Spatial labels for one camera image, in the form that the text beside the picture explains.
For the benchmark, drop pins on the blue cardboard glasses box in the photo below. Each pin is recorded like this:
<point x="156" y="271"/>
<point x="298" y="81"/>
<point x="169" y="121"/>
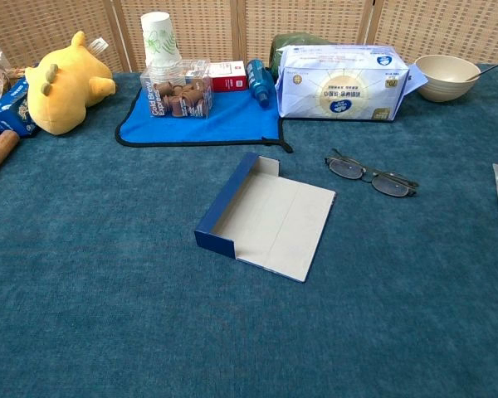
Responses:
<point x="282" y="224"/>

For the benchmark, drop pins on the black thin-framed eyeglasses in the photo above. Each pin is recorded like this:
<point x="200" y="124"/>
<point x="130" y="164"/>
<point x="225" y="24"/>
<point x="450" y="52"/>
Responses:
<point x="348" y="168"/>

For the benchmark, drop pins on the blue cloth with black trim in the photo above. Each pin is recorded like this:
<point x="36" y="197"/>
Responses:
<point x="232" y="122"/>

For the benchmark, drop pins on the blue plastic bottle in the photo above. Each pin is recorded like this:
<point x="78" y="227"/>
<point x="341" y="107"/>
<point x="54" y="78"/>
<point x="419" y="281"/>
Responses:
<point x="259" y="83"/>

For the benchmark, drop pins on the red and white small box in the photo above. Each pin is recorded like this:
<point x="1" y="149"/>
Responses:
<point x="228" y="79"/>

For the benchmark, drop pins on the clear coffee capsule box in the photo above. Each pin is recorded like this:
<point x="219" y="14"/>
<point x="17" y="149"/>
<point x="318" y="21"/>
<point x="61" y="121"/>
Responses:
<point x="178" y="97"/>

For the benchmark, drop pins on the white wet wipes pack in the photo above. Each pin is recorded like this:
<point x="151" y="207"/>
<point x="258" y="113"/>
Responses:
<point x="340" y="87"/>

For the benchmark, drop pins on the green bag behind tissues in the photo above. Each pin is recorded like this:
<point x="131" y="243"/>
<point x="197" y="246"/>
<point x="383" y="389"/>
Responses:
<point x="286" y="43"/>

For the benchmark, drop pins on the white paper cup stack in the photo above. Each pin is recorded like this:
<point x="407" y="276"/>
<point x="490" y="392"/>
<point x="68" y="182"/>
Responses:
<point x="159" y="41"/>

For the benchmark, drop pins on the woven folding screen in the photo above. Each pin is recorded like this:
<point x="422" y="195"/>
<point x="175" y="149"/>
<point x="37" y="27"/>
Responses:
<point x="315" y="16"/>

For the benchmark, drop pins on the yellow plush toy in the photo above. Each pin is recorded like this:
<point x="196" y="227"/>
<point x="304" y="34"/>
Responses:
<point x="62" y="91"/>

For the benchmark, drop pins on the beige bowl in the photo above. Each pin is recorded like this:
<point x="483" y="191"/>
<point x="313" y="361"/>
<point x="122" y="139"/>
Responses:
<point x="444" y="81"/>

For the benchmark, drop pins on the long blue biscuit box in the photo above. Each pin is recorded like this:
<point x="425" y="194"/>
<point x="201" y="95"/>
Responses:
<point x="8" y="112"/>

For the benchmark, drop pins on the metal spoon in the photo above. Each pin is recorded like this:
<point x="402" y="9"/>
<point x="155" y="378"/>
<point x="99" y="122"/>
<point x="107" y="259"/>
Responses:
<point x="496" y="66"/>

